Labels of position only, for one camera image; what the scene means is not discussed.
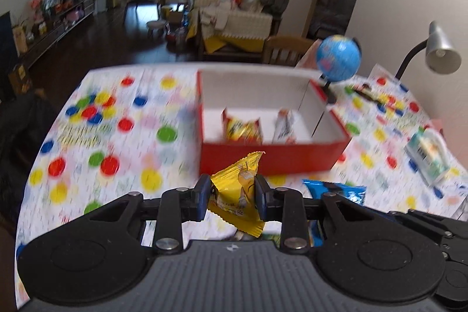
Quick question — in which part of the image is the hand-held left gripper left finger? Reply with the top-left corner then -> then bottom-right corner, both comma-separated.
84,174 -> 213,256

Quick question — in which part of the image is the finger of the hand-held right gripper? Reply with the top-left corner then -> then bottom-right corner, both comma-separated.
388,210 -> 468,243

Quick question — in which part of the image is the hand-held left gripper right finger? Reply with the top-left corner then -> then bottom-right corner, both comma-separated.
254,174 -> 371,256

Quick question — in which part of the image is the red cardboard box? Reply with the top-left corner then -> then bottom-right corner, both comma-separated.
197,69 -> 352,178

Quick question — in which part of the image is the green and white packet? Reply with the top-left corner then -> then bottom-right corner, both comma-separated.
405,125 -> 452,187

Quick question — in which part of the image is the red and yellow snack packet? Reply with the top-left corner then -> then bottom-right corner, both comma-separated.
221,107 -> 264,144

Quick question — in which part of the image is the blue snack packet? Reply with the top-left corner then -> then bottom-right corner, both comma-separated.
302,180 -> 367,247

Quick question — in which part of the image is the orange and white snack packet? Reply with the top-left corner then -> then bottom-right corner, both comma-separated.
272,108 -> 297,144

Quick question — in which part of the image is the balloon print tablecloth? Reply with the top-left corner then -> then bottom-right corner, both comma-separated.
15,63 -> 468,312

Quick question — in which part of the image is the dark and yellow snack wrapper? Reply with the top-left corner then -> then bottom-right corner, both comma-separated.
345,83 -> 388,104

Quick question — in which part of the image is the small blue globe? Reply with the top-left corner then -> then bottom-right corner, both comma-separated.
316,35 -> 362,104

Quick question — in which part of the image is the silver desk lamp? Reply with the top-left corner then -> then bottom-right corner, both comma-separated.
394,20 -> 462,80

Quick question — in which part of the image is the small round stool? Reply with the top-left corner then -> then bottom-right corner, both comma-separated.
147,20 -> 167,38

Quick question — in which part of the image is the cluttered sofa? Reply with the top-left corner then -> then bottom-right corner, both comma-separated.
185,0 -> 289,62

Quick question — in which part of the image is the television cabinet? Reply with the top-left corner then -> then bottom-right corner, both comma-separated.
11,0 -> 96,68

